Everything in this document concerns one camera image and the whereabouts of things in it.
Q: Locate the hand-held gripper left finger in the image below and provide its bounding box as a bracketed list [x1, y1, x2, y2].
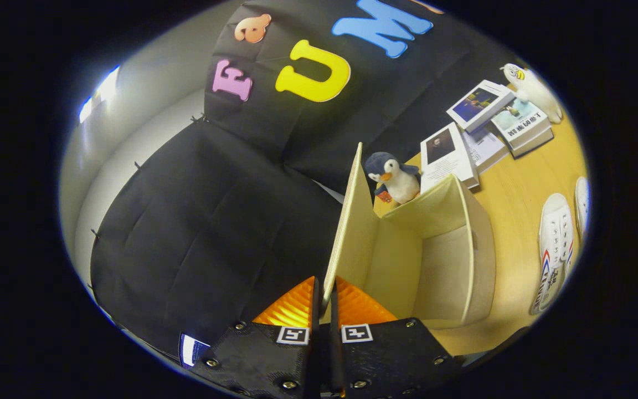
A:
[189, 276, 322, 399]

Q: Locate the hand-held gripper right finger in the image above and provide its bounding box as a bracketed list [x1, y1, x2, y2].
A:
[327, 276, 464, 399]

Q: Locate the beige fabric storage box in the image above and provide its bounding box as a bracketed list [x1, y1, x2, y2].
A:
[322, 142, 497, 329]

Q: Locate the white canvas shoe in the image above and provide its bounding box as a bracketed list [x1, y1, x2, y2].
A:
[529, 193, 575, 315]
[574, 176, 591, 244]

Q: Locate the blue white object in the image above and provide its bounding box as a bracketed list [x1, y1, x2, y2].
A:
[179, 332, 210, 367]

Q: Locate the black backdrop cloth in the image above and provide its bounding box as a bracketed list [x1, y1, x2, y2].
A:
[89, 0, 524, 361]

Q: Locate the penguin plush toy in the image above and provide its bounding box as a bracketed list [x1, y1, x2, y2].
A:
[364, 152, 423, 204]

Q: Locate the white book with portrait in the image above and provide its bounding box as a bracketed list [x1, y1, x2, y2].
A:
[420, 122, 480, 193]

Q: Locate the white book with text cover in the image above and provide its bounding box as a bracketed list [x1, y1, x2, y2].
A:
[460, 126, 510, 173]

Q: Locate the book with blue cover picture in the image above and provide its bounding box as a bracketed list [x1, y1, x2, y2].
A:
[446, 79, 516, 134]

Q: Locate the dark grey book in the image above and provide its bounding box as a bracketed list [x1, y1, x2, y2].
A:
[510, 129, 555, 160]

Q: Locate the thick book with sky cover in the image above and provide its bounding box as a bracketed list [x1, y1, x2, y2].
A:
[490, 99, 552, 150]

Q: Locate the white duck plush toy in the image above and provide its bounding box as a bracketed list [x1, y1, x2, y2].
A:
[500, 63, 563, 124]

